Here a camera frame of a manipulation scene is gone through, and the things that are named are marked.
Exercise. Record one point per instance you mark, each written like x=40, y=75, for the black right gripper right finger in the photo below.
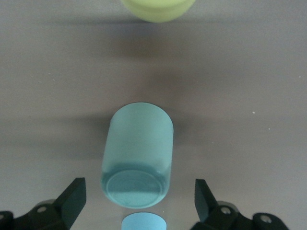
x=206, y=206

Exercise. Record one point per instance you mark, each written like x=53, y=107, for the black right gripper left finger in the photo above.
x=69, y=206

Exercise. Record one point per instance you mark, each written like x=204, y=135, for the pale green plastic cup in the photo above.
x=136, y=148

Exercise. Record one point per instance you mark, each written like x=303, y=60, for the yellow plastic cup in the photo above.
x=158, y=9

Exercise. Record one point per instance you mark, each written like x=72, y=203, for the light blue plastic cup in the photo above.
x=144, y=222

